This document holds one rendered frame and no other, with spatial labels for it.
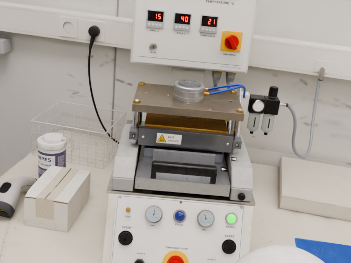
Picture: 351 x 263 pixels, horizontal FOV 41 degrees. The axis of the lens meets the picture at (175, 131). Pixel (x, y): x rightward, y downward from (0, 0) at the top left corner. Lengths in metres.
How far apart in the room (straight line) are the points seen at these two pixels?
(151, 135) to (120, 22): 0.63
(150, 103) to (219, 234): 0.35
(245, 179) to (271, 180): 0.54
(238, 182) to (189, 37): 0.43
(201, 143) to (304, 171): 0.59
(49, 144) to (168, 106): 0.45
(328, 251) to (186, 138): 0.50
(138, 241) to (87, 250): 0.16
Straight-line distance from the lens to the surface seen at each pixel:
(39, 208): 1.26
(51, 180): 1.33
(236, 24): 1.29
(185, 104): 1.14
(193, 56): 1.30
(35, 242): 1.24
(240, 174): 1.10
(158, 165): 1.05
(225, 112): 1.12
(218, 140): 1.13
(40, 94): 1.90
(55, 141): 1.42
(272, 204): 1.49
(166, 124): 1.14
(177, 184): 1.08
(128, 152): 1.12
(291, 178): 1.58
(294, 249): 0.44
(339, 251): 1.36
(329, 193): 1.54
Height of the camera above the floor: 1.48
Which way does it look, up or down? 22 degrees down
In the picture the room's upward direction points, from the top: 6 degrees clockwise
